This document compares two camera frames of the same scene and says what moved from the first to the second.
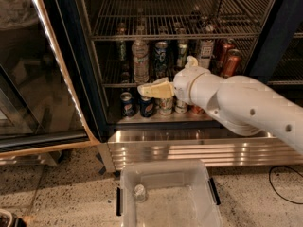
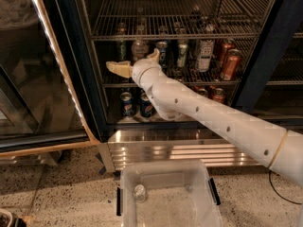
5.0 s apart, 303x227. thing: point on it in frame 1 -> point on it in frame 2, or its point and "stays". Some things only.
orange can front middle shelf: (232, 62) stays
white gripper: (183, 85) -> (141, 70)
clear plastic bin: (167, 193) stays
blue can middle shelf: (161, 60) stays
